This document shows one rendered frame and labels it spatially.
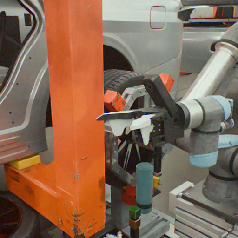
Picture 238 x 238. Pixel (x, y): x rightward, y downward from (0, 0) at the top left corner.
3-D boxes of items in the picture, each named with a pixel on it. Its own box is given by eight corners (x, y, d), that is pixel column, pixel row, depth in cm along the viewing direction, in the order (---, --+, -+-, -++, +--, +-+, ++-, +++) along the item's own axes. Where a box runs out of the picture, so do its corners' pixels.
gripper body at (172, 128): (151, 148, 72) (190, 138, 78) (148, 110, 71) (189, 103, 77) (132, 142, 79) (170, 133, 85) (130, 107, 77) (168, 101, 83)
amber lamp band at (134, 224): (134, 222, 145) (134, 214, 144) (141, 226, 142) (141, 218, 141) (128, 226, 142) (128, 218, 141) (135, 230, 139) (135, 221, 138)
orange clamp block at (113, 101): (116, 100, 161) (107, 89, 155) (127, 102, 155) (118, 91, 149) (109, 111, 159) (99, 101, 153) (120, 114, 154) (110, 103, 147)
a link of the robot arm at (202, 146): (194, 152, 98) (196, 118, 95) (223, 165, 89) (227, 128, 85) (174, 157, 94) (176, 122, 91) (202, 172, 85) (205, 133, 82)
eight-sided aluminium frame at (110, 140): (166, 162, 204) (170, 78, 188) (175, 165, 199) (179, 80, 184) (103, 193, 167) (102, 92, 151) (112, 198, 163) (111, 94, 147)
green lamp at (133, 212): (134, 212, 143) (134, 204, 142) (141, 216, 141) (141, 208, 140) (128, 216, 141) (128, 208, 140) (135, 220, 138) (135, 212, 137)
